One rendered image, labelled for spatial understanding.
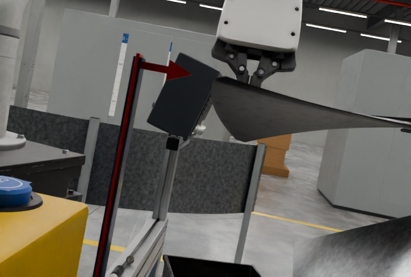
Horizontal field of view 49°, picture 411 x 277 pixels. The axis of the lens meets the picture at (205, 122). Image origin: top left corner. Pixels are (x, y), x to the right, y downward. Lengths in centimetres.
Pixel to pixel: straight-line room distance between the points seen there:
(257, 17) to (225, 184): 199
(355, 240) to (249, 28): 27
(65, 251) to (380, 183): 655
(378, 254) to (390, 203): 636
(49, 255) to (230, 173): 228
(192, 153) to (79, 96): 465
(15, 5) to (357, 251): 64
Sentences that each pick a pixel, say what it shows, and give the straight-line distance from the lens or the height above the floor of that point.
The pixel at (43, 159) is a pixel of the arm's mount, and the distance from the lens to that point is 77.
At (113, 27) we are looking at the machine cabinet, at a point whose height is 190.
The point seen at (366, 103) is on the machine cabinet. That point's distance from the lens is 664.
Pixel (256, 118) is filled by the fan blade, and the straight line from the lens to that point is 58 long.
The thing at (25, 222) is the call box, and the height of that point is 107.
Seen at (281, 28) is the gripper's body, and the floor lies 126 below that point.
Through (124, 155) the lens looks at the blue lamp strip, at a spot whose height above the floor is 107.
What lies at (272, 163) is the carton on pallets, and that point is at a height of 21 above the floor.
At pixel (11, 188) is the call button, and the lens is 30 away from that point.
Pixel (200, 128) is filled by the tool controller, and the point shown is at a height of 108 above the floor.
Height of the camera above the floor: 116
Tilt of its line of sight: 3 degrees down
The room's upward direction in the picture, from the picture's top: 11 degrees clockwise
